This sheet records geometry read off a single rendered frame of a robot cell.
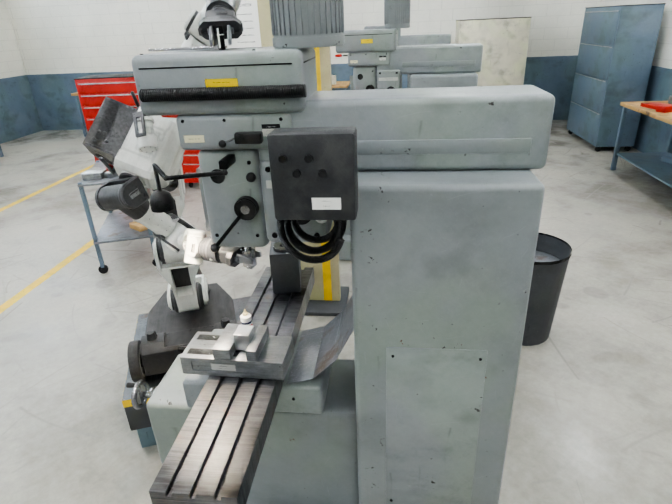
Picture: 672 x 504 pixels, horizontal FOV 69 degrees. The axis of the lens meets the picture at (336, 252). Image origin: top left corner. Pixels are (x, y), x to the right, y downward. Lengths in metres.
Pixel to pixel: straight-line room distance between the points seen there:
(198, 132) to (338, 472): 1.32
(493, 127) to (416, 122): 0.20
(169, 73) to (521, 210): 0.99
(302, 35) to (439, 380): 1.07
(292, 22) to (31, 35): 11.70
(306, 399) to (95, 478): 1.39
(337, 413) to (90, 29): 11.07
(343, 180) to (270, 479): 1.33
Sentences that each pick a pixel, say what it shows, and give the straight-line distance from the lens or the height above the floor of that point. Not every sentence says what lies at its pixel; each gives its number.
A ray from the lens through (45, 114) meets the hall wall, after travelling 13.13.
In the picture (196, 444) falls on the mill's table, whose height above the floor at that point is 0.90.
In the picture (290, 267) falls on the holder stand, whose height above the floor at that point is 1.03.
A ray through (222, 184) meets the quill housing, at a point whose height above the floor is 1.52.
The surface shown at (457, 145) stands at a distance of 1.38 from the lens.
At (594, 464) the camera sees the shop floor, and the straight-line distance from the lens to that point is 2.80.
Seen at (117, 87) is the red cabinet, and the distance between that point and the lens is 6.92.
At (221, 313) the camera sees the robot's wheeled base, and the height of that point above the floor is 0.57.
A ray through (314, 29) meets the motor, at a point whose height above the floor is 1.93.
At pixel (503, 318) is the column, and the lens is 1.48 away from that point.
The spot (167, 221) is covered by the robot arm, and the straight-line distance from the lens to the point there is 2.01.
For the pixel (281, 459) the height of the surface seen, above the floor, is 0.47.
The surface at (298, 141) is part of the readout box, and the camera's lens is 1.13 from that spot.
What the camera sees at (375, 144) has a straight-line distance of 1.37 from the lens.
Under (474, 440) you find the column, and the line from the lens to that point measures 1.77.
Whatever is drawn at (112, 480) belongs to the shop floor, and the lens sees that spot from 2.80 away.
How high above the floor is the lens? 1.95
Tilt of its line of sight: 25 degrees down
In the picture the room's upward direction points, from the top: 3 degrees counter-clockwise
